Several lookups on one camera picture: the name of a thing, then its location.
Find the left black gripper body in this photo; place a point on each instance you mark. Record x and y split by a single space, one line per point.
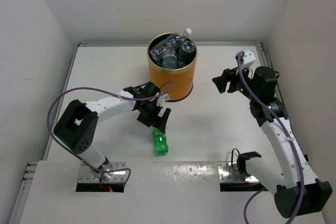
149 113

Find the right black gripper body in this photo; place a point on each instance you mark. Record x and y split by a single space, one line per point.
236 83

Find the green Sprite bottle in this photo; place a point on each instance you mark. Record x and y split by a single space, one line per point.
160 142

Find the clear bottle dark green label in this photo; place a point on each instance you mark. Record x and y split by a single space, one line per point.
185 54

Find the clear bottle white blue label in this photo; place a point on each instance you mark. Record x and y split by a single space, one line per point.
169 60

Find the clear ribbed bottle white cap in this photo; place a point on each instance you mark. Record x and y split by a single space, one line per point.
172 41

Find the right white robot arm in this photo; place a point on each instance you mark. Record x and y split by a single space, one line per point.
297 190

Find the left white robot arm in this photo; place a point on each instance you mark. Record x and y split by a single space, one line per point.
76 127

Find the orange cylindrical bin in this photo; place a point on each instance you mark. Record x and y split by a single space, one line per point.
178 82

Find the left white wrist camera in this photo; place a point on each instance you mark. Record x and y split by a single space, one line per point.
162 99

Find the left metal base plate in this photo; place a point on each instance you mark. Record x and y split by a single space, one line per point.
116 173

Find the metal base plate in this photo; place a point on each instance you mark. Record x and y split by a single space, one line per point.
228 175
116 173

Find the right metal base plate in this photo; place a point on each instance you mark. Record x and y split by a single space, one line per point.
228 175

